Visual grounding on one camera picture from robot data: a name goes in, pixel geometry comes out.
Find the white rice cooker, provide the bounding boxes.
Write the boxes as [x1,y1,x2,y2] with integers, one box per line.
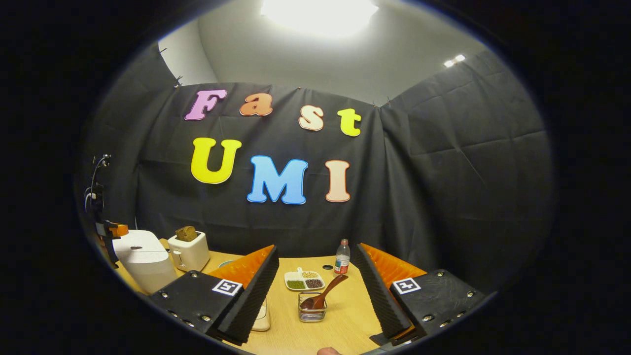
[112,230,178,295]

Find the clear square chopstick holder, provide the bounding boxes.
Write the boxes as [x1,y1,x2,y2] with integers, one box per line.
[298,292,328,323]

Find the clear plastic tray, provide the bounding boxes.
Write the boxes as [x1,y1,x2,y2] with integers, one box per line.
[251,296,271,332]

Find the brown wooden spoon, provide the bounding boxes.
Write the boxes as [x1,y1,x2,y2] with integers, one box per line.
[301,274,349,310]

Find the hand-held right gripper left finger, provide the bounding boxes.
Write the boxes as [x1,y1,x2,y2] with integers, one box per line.
[148,245,280,345]

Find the white toaster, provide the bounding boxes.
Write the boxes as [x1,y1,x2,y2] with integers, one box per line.
[168,231,210,272]

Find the black backdrop cloth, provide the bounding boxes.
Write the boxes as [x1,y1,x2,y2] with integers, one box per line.
[81,42,555,296]

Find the clear plastic water bottle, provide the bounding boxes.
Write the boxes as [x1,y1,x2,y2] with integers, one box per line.
[334,239,351,275]

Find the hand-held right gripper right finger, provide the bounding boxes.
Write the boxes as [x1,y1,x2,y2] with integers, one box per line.
[354,243,486,346]

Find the white divided bean dish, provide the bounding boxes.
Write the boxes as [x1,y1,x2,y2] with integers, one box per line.
[284,268,326,291]

